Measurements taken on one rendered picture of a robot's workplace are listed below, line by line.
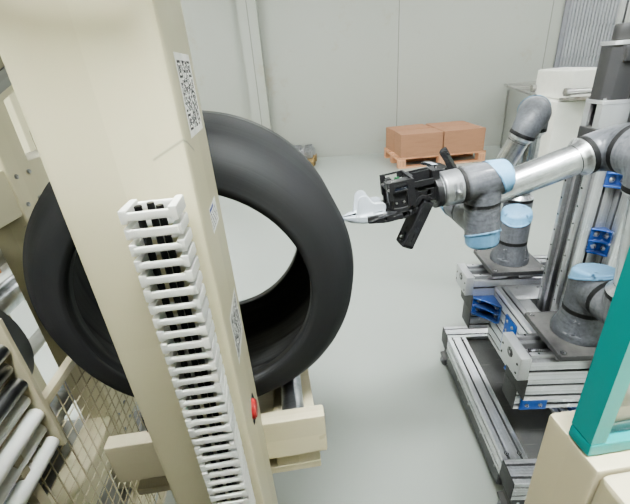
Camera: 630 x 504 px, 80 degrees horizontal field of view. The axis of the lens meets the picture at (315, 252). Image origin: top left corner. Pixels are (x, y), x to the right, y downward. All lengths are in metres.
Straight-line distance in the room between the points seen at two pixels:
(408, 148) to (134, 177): 5.83
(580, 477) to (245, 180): 0.49
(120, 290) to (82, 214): 0.09
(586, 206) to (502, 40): 6.33
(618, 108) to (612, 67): 0.12
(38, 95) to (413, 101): 7.02
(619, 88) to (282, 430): 1.27
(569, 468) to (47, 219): 0.68
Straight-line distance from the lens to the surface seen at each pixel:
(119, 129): 0.39
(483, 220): 0.89
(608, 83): 1.44
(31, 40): 0.41
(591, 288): 1.31
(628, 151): 1.09
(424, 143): 6.19
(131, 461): 0.85
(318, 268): 0.64
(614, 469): 0.36
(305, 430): 0.78
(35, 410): 0.89
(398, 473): 1.83
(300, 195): 0.60
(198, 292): 0.38
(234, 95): 7.28
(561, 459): 0.38
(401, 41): 7.21
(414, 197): 0.80
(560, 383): 1.49
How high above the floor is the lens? 1.53
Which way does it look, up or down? 26 degrees down
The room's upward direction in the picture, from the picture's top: 5 degrees counter-clockwise
